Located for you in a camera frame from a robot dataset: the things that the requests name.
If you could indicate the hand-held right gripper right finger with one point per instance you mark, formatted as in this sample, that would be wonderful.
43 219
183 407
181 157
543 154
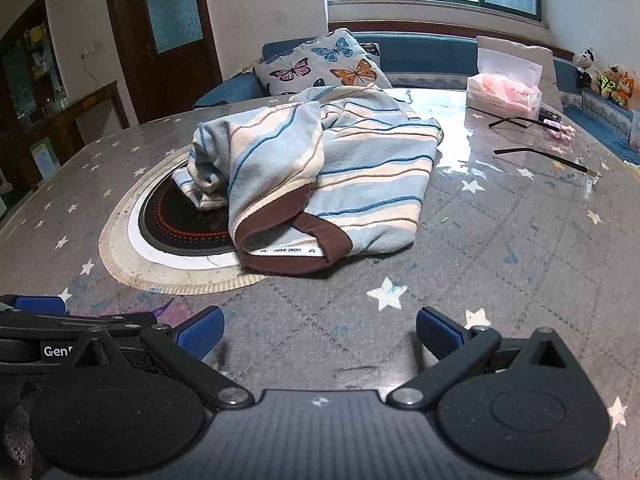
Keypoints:
440 332

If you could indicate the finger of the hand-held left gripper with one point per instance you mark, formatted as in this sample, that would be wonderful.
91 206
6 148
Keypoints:
50 322
40 304

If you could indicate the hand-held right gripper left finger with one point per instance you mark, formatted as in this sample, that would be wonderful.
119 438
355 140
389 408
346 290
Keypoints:
200 335

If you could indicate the striped blue cream towel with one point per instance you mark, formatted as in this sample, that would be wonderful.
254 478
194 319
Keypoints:
360 185

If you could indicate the round beige-rimmed mat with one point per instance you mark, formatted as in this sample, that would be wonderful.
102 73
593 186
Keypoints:
125 265

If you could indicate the grey star tablecloth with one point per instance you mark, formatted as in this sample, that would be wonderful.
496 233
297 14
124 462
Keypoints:
500 260

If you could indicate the black induction cooktop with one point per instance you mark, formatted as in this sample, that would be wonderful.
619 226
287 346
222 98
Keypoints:
170 225

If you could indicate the green and white box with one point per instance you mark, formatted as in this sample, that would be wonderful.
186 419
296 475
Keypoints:
45 156

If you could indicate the dark wooden shelf cabinet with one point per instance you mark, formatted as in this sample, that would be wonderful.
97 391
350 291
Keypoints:
15 125

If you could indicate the glass jar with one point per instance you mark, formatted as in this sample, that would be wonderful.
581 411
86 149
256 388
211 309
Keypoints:
60 100
47 105

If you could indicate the black eyeglasses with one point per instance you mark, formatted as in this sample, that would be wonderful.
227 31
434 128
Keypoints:
531 149

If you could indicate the dark wooden console table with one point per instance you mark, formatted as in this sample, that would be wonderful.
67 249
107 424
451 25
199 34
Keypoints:
95 102

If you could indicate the pink tissue pack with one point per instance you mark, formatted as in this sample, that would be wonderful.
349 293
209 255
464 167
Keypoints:
500 95

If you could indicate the dark wooden door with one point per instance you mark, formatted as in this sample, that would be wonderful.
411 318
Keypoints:
130 60

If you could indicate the blue sofa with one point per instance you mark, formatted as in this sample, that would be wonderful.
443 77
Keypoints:
425 57

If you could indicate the beige pillow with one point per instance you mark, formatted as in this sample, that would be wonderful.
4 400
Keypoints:
547 60

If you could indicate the butterfly print pillow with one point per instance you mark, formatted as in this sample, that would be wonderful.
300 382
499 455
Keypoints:
320 60

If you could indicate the yellow green plush toy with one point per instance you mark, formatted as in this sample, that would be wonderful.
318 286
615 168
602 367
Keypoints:
609 84

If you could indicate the panda plush toy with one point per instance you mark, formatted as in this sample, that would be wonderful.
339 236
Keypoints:
584 67

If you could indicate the orange plush toy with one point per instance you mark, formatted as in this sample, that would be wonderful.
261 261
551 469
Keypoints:
626 90

